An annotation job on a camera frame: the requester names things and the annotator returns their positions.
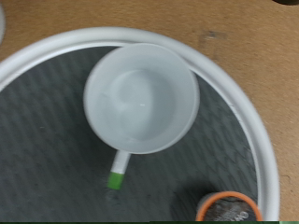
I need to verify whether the white mug with green-tipped handle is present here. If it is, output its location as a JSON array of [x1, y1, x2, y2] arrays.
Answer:
[[82, 42, 201, 191]]

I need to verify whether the orange-rimmed coffee pod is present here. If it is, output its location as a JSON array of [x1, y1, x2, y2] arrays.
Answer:
[[194, 190, 264, 222]]

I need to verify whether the white two-tier turntable shelf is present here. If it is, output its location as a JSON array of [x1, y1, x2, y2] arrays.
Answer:
[[0, 26, 281, 222]]

